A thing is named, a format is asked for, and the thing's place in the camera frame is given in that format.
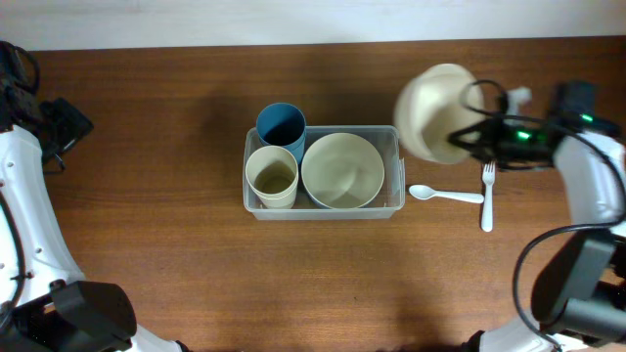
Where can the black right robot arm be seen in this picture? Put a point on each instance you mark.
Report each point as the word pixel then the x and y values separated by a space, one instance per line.
pixel 572 307

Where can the blue bowl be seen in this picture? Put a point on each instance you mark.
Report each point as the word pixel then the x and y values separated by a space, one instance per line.
pixel 342 199

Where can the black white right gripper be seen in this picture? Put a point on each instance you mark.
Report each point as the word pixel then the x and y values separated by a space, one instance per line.
pixel 483 143

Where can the clear plastic storage container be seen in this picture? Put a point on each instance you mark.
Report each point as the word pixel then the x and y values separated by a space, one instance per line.
pixel 391 198

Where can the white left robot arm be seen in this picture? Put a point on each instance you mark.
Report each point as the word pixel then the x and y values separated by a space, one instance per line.
pixel 47 304

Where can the cream fork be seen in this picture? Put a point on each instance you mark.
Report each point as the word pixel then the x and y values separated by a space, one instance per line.
pixel 488 179

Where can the dark blue cup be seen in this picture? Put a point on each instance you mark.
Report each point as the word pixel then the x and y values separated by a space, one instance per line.
pixel 281 124

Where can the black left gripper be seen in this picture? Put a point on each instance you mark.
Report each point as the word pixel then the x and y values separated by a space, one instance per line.
pixel 68 124

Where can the cream bowl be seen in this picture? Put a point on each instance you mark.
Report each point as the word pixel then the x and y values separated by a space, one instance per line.
pixel 342 161
pixel 429 109

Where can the cream cup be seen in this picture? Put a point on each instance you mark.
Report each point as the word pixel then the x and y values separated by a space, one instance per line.
pixel 272 172
pixel 282 200

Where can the cream spoon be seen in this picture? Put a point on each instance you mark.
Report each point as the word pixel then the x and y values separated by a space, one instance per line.
pixel 424 192

